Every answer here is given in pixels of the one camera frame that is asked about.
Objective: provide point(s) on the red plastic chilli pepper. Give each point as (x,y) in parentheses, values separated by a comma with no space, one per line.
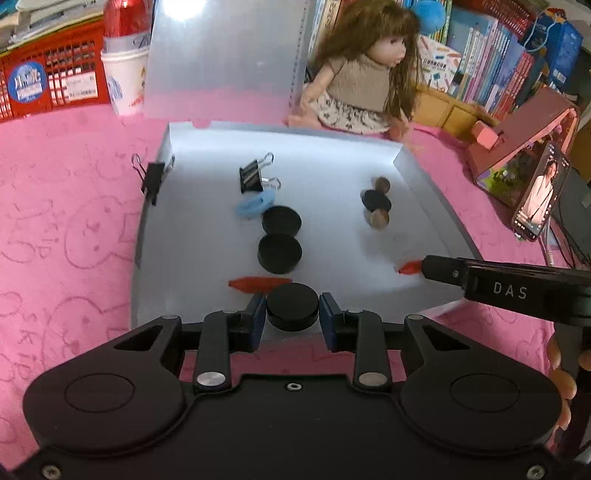
(408,267)
(254,284)

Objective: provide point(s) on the blue hair clip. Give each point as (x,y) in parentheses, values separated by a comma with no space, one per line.
(254,206)

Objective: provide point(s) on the blue paper bag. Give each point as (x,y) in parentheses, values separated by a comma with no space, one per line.
(554,46)

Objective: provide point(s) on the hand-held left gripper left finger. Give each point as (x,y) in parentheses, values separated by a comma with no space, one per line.
(256,323)

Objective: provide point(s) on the brown-haired doll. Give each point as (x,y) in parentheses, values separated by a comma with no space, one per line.
(364,78)

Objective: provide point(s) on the black binder clip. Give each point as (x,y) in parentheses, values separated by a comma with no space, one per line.
(251,177)
(153,177)

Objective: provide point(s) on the blue pompom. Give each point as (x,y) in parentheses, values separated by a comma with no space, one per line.
(430,14)

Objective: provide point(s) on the row of colourful books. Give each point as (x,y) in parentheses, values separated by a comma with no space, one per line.
(489,60)

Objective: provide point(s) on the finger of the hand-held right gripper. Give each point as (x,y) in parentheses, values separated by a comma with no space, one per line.
(443,271)

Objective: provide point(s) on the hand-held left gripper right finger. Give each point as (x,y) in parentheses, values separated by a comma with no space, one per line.
(328,325)

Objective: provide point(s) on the person's right hand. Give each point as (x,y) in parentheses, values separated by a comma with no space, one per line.
(564,387)

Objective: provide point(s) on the brown wooden ball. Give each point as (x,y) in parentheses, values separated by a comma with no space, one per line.
(382,184)

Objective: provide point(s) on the smartphone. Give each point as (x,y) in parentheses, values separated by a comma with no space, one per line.
(541,194)

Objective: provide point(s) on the pink cardboard phone stand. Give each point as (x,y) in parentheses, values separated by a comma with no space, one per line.
(517,152)

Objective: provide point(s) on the stack of books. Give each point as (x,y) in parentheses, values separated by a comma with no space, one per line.
(46,21)

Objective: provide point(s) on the red plastic basket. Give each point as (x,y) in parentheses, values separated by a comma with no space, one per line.
(51,78)

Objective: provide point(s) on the white paper cup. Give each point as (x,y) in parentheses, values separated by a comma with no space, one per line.
(124,78)

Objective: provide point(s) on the black round puck white mark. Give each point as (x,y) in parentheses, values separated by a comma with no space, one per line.
(375,201)

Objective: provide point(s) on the grey cardboard box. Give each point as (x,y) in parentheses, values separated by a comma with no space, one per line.
(332,249)

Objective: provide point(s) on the pink bunny print blanket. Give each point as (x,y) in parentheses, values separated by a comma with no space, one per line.
(64,240)

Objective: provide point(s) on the wooden drawer shelf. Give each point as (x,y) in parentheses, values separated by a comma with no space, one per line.
(455,115)

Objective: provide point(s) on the white printed carton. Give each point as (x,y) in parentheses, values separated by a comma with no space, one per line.
(438,62)

